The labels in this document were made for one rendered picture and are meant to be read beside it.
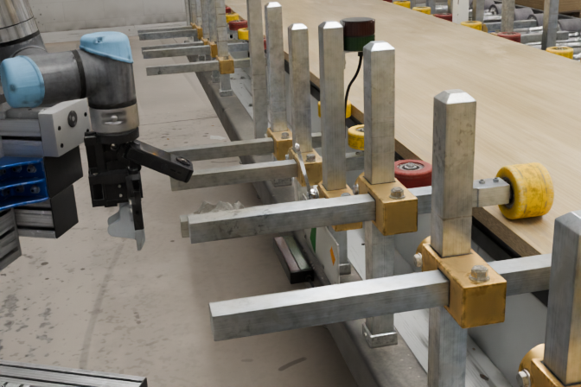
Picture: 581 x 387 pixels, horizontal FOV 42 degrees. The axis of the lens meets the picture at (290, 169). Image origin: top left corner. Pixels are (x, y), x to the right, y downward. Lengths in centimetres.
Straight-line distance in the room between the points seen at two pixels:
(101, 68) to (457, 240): 60
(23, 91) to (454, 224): 64
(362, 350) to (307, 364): 123
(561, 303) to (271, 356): 188
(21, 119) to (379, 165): 78
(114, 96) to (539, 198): 65
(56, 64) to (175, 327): 164
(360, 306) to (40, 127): 91
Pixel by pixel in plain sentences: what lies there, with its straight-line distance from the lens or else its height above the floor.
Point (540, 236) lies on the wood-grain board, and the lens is 112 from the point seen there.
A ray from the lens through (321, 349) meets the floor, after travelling 250.
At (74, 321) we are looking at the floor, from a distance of 282.
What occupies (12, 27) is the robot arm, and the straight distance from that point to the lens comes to 127.
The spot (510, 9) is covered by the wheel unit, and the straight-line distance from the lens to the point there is 302.
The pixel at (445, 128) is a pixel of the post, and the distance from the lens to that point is 82.
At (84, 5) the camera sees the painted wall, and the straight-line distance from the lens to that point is 914.
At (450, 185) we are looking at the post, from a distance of 84.
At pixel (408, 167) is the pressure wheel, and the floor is 91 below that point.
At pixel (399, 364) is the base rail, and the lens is 117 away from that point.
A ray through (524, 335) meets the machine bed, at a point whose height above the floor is 72.
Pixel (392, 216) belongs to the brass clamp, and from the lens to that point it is 103.
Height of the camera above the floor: 135
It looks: 19 degrees down
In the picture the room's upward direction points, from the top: 3 degrees counter-clockwise
